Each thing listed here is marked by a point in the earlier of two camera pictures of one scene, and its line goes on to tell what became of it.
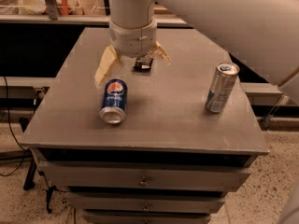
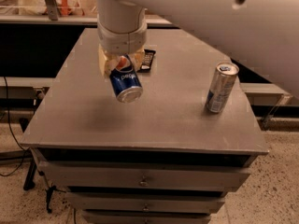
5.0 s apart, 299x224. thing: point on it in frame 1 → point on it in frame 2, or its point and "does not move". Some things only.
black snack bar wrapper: [143, 63] does not move
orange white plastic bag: [32, 1] does not move
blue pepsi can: [115, 95] → [125, 80]
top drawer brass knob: [144, 182] does not move
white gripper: [132, 41] → [121, 42]
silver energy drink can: [223, 82] does not move
